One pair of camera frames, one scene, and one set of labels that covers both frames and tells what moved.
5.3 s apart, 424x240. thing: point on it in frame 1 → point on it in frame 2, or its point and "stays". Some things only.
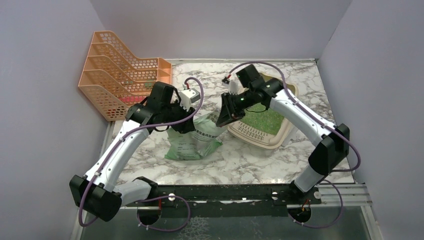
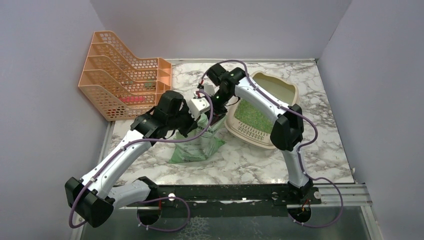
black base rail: x=227 y=201 stays
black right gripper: x=228 y=111 → x=219 y=112
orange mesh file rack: x=114 y=79 stays
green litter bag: x=198 y=144 stays
